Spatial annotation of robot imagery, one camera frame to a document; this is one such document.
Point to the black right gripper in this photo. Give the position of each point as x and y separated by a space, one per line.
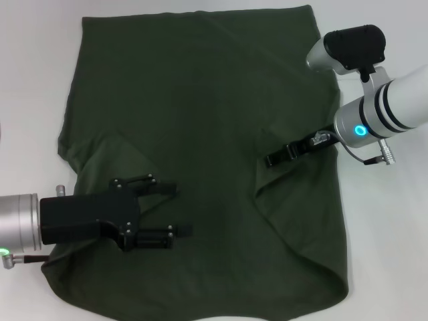
306 147

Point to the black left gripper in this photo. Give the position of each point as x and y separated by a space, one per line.
87 214

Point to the dark green shirt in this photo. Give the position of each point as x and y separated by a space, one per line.
200 117

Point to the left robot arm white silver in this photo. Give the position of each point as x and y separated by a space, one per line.
20 220

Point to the right gripper silver connector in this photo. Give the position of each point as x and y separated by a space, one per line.
317 137

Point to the gripper silver connector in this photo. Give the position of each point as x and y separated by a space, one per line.
317 137
61 191

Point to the left gripper silver connector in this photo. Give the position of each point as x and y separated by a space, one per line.
61 191

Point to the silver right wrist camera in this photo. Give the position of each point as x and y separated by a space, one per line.
354 47

